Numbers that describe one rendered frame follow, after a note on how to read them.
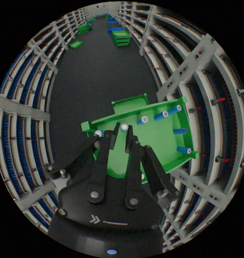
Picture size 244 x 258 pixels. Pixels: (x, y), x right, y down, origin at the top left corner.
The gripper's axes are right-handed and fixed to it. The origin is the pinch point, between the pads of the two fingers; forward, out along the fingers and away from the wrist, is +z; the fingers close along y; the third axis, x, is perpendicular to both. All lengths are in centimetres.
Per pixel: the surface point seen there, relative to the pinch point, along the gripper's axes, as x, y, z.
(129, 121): 0.6, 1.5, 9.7
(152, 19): 98, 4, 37
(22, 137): -27, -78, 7
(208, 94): 22.6, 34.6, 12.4
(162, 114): 5.7, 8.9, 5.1
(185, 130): 3.7, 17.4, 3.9
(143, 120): 3.0, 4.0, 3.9
